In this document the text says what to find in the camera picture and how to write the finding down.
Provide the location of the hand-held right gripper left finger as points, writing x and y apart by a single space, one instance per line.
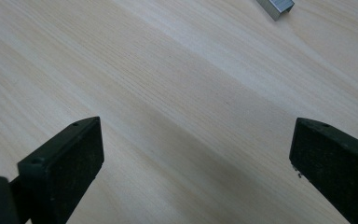
65 161

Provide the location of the silver strip of staples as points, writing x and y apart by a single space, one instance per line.
276 7

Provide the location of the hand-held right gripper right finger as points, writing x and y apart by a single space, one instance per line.
338 168

